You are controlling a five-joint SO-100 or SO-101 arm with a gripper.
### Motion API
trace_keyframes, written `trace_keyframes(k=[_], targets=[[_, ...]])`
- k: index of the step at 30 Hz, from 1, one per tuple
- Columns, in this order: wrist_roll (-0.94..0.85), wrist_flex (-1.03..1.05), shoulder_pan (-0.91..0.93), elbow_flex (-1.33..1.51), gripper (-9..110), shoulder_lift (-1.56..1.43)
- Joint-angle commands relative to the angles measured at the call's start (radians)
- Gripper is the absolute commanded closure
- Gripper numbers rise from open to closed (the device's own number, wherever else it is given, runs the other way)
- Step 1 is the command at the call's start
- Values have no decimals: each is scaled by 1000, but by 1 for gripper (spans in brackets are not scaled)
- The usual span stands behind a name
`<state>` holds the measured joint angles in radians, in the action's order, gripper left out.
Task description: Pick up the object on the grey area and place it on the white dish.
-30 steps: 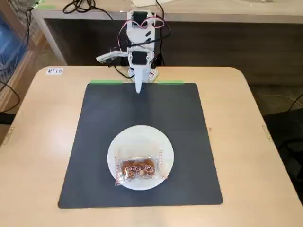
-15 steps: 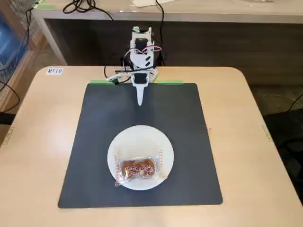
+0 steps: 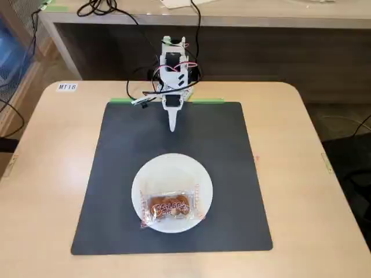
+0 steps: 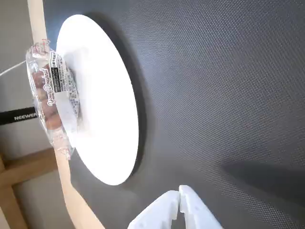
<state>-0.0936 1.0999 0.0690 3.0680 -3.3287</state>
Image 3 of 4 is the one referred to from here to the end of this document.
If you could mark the small wrist camera board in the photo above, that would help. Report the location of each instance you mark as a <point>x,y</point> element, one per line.
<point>140,101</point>

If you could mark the green tape on desk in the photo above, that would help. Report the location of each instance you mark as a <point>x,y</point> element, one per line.
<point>55,5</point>

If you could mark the beige background desk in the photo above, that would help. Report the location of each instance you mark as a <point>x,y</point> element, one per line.
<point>232,20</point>

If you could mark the metal mesh panel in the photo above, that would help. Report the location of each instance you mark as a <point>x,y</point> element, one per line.
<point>17,17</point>

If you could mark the white round dish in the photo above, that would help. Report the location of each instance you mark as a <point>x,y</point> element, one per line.
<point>171,171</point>

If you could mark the short green tape strip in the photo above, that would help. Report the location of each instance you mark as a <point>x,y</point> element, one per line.
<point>121,100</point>

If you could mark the white MT-18 label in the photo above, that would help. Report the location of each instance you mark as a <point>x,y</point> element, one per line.
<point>67,87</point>

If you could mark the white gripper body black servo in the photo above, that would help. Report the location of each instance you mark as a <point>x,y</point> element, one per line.
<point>173,102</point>

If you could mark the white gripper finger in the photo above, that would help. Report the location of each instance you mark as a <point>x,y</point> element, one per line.
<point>174,117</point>
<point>170,117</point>

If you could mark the white paper sheet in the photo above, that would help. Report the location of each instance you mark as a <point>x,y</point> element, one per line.
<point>176,3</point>

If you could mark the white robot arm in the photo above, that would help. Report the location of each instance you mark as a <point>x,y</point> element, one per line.
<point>174,66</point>

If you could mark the clear brown snack packet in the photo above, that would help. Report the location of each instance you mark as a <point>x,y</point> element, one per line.
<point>169,207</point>

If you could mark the long green tape strip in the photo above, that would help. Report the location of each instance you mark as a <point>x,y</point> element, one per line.
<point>208,100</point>

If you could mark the dark grey mat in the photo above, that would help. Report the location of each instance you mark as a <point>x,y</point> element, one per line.
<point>121,173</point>

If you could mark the blue plastic box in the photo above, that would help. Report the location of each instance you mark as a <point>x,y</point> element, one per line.
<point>11,49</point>

